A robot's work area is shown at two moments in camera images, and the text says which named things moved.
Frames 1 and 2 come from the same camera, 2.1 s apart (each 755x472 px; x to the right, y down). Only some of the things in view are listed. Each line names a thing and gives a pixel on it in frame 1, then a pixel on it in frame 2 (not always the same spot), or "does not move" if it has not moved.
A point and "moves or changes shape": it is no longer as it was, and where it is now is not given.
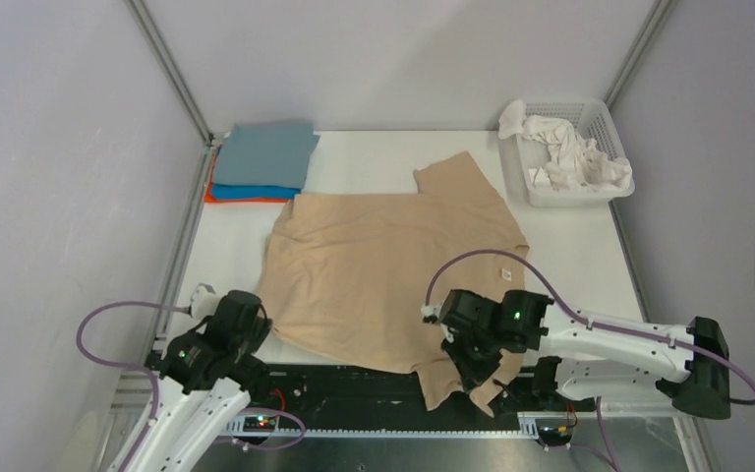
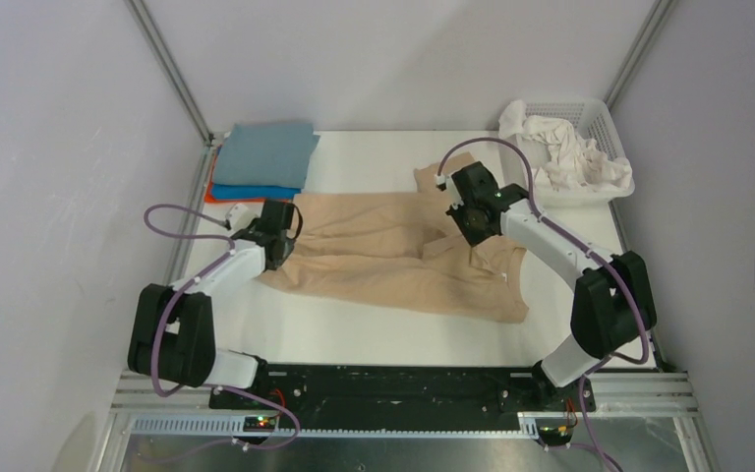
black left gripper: (261, 329) -> (289, 243)
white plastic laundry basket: (520, 154) does not move
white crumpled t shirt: (578, 163) does not move
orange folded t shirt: (209, 198) does not move
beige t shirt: (359, 279) moves or changes shape
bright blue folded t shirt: (222, 192) does not move
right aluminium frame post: (661, 13) does not move
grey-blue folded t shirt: (265, 154) does not move
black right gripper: (473, 375) -> (473, 238)
